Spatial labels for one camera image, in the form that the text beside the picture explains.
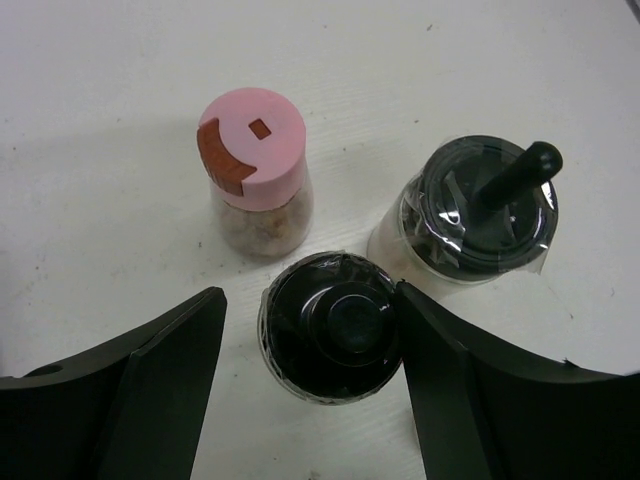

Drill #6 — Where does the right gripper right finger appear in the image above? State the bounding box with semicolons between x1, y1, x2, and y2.
394;282;639;479

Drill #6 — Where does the pink-cap spice bottle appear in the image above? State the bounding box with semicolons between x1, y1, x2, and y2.
196;87;314;258

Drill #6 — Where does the black-cap spice bottle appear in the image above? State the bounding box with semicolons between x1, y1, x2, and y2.
257;251;402;406

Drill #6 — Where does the black-knob grinder bottle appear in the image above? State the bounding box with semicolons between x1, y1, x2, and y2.
367;135;563;287

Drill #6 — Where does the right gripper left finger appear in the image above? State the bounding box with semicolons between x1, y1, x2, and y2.
1;287;227;479

